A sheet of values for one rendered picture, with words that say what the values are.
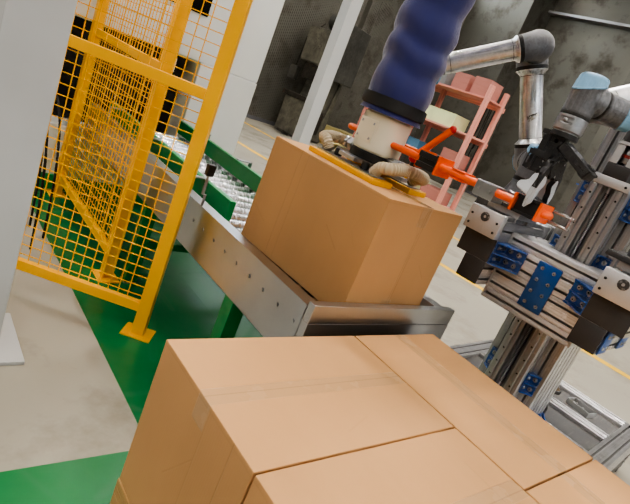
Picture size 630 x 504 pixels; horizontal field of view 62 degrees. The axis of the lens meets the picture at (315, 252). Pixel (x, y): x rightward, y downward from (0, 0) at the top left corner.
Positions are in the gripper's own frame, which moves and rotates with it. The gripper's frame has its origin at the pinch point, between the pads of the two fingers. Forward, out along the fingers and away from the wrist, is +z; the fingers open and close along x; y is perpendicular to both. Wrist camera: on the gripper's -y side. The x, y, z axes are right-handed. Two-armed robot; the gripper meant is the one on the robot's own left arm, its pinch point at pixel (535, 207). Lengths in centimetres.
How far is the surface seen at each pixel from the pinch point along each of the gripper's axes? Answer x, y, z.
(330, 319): 27, 27, 52
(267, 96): -583, 963, 46
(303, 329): 35, 28, 56
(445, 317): -31, 25, 50
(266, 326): 35, 43, 64
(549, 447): -4, -32, 54
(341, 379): 42, 3, 54
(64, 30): 94, 97, 5
